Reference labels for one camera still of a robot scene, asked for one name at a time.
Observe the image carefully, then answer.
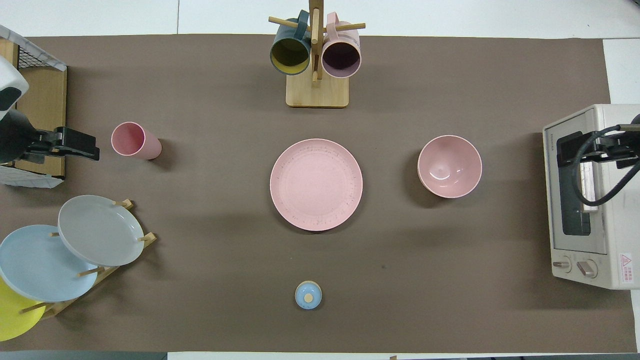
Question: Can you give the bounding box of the light blue plate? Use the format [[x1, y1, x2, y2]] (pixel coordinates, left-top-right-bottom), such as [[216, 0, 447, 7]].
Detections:
[[0, 224, 99, 303]]

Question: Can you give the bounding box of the white marbled panel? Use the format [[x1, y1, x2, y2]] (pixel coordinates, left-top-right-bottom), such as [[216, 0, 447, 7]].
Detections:
[[0, 165, 64, 189], [0, 25, 67, 72]]

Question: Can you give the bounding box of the brown table mat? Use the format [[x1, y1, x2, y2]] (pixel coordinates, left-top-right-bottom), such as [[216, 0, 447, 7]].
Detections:
[[0, 34, 638, 353]]

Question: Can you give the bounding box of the beige toaster oven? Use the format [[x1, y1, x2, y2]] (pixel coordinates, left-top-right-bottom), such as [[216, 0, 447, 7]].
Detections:
[[542, 103, 640, 291]]

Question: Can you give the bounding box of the wooden mug tree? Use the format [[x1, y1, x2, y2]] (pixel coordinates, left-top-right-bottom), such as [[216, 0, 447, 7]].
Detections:
[[268, 0, 366, 109]]

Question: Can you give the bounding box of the yellow plate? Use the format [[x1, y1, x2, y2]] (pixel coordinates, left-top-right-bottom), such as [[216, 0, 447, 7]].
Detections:
[[0, 276, 47, 343]]

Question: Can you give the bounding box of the small blue jar cork lid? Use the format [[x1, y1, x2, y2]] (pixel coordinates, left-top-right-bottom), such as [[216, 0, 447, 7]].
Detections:
[[294, 280, 323, 310]]

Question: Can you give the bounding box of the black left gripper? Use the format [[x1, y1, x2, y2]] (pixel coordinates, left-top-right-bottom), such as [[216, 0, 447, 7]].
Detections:
[[0, 110, 101, 165]]

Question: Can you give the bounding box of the pink speckled plate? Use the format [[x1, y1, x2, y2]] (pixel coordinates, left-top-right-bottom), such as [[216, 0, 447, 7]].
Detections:
[[270, 138, 364, 232]]

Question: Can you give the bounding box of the pink tumbler cup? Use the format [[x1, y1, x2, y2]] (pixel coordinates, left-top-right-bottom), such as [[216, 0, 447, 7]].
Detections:
[[111, 121, 163, 161]]

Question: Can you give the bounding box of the pink mug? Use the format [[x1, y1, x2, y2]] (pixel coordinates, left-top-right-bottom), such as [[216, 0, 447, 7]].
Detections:
[[321, 12, 362, 79]]

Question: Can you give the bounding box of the grey plate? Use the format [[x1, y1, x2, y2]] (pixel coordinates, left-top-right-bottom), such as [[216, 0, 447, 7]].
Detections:
[[58, 194, 145, 267]]

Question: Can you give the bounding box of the wooden plate rack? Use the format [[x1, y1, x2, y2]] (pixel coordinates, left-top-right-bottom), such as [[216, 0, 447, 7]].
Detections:
[[20, 198, 157, 321]]

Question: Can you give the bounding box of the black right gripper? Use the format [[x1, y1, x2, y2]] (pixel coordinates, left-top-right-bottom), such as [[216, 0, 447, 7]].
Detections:
[[557, 124, 640, 169]]

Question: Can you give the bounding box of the pink bowl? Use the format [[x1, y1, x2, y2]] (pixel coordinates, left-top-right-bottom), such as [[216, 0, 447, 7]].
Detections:
[[417, 135, 483, 199]]

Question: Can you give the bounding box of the dark teal mug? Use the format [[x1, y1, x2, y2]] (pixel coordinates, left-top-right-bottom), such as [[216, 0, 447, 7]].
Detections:
[[270, 10, 312, 76]]

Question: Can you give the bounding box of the wire and wood shelf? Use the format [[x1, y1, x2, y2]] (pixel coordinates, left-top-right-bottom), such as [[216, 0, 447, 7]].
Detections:
[[0, 37, 68, 181]]

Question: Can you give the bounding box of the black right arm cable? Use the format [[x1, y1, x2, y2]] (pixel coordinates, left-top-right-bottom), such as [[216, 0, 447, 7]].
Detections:
[[572, 125, 640, 207]]

